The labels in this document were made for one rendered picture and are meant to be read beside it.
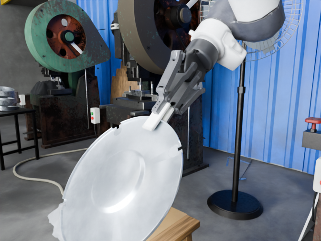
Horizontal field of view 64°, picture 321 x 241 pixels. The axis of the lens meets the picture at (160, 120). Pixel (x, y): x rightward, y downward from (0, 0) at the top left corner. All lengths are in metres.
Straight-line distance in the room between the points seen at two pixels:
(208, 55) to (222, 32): 0.06
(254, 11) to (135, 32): 1.20
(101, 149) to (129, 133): 0.08
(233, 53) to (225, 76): 2.40
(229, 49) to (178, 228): 0.77
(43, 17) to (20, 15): 3.72
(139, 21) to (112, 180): 1.33
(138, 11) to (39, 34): 1.71
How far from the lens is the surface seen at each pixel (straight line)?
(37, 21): 3.24
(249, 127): 2.89
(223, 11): 0.65
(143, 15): 1.75
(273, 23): 0.62
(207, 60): 0.59
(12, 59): 6.82
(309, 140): 1.26
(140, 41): 1.71
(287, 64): 2.73
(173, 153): 0.46
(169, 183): 0.44
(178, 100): 0.56
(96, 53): 3.56
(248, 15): 0.60
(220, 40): 0.61
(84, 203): 0.56
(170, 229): 1.13
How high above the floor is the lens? 0.97
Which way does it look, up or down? 11 degrees down
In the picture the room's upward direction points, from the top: straight up
